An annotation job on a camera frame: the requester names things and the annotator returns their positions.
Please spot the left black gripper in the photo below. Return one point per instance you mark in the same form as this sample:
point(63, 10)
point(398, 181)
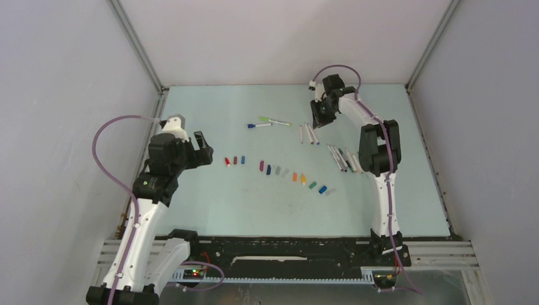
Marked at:
point(199, 157)

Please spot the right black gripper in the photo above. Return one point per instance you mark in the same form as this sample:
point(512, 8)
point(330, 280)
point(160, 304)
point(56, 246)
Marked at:
point(318, 120)

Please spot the blue marker white body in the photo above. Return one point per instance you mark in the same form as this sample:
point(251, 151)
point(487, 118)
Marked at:
point(340, 158)

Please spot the yellow capped marker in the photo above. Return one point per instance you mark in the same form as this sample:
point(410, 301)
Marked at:
point(357, 164)

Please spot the orange capped marker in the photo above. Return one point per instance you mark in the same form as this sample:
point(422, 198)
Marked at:
point(351, 161)

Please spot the dark blue capped marker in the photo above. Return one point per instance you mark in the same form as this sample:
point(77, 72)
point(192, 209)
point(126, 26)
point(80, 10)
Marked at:
point(258, 125)

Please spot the light green marker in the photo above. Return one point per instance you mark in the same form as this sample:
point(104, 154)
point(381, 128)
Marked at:
point(276, 121)

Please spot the dark green thin pen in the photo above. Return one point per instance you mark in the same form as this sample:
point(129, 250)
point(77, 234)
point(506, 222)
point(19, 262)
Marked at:
point(346, 161)

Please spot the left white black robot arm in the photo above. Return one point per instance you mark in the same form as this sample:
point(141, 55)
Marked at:
point(132, 279)

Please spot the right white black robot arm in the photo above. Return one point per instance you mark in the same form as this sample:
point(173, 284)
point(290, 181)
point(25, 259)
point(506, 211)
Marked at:
point(379, 153)

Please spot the brown capped marker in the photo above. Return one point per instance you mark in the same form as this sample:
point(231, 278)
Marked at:
point(309, 133)

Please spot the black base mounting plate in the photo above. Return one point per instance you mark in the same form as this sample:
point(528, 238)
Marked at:
point(287, 257)

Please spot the left controller board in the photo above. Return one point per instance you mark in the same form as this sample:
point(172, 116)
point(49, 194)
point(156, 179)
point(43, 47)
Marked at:
point(193, 274)

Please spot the controller board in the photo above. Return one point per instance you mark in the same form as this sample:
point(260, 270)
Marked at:
point(384, 282)
point(193, 274)

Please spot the right controller board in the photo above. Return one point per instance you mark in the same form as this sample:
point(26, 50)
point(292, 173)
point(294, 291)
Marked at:
point(384, 282)

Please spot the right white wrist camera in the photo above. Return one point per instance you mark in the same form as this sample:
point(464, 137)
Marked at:
point(318, 90)

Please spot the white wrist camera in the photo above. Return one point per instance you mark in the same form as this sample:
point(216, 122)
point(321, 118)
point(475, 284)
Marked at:
point(175, 125)
point(318, 90)

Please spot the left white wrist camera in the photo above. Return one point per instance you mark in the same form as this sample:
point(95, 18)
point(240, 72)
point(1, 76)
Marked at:
point(175, 125)

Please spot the left aluminium frame rail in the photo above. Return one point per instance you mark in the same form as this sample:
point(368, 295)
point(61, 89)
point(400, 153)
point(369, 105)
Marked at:
point(130, 33)

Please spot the aluminium frame rail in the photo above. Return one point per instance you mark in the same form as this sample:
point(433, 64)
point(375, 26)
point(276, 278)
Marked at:
point(433, 42)
point(130, 33)

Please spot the grey slotted cable duct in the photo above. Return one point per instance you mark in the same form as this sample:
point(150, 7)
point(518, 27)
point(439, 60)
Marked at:
point(179, 277)

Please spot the right aluminium frame rail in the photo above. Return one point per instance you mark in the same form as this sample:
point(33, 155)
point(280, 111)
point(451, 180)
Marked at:
point(433, 42)

